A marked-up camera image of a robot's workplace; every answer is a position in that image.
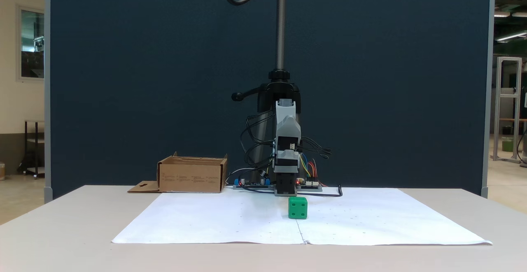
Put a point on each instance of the aluminium profile frame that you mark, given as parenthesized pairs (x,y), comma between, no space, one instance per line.
(500,107)

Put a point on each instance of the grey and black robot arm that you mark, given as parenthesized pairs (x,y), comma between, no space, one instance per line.
(286,183)

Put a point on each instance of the brown cardboard box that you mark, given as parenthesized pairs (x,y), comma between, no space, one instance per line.
(189,179)

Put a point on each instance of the black shelf cart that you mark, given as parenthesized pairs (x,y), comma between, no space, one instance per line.
(26,148)

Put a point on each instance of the black camera stand with pole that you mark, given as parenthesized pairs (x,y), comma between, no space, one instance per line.
(280,25)

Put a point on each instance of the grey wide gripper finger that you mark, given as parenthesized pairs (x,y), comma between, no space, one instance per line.
(286,128)

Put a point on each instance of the wall window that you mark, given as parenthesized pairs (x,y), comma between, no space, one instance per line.
(32,43)

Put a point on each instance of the green dice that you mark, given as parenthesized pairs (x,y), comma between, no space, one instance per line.
(298,208)

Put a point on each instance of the dark blue partition panel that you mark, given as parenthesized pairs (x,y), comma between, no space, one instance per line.
(144,78)

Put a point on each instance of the green bin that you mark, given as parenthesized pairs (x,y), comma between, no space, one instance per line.
(507,144)

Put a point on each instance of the white paper sheet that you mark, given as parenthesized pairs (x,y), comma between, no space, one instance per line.
(214,222)

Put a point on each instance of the ceiling tube light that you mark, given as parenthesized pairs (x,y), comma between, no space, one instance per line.
(510,37)

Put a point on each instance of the blue circuit board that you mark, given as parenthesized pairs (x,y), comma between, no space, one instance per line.
(252,185)

